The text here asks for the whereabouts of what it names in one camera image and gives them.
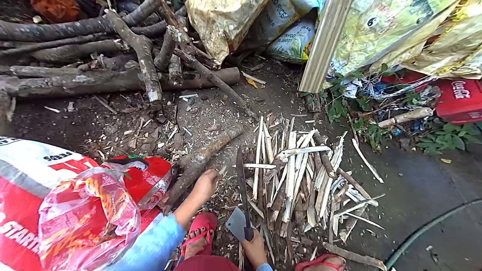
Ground person's right hand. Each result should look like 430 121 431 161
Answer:
240 228 267 269

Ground person's left hand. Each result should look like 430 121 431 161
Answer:
191 169 223 204

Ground machete with black handle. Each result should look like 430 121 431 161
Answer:
236 146 254 242

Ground person's left forearm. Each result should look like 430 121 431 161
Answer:
101 191 206 271

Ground forked brown branch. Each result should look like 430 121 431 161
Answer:
157 124 245 212

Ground grey flat plate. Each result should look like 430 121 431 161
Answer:
225 207 255 242

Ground person's body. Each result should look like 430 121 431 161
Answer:
173 255 239 271

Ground person's legs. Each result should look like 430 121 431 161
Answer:
178 212 346 271

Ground shiny red green packet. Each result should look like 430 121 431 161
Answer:
102 155 172 210

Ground pile of split firewood sticks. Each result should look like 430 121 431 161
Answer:
241 115 385 243

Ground brown bark-covered flat stick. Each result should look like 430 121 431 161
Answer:
322 242 388 271

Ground clear red-orange plastic bag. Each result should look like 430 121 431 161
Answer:
38 167 141 271

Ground long thin pale splinter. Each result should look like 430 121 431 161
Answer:
352 138 385 184

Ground heap of brown logs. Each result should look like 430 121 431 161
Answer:
0 0 259 118

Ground dirty cream woven sack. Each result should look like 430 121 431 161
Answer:
185 0 270 65

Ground white green printed sack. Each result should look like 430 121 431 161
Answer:
266 8 319 64

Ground white printed rice sack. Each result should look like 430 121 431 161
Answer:
247 0 325 46

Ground pale wooden plank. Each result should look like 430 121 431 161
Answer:
298 0 354 94

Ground red and white sack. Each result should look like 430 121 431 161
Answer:
0 136 162 271

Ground short pale cut log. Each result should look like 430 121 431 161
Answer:
377 107 434 128

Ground yellow green printed sack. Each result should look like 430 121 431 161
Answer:
329 0 461 78

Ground green leafy plants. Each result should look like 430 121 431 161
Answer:
301 63 482 156

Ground orange plastic bag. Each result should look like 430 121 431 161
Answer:
30 0 82 24

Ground red crate with white lettering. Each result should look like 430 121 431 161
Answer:
381 70 482 124

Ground torn yellowish plastic sack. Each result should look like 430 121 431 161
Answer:
371 0 482 80

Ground dark green hose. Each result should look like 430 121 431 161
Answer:
384 198 482 271

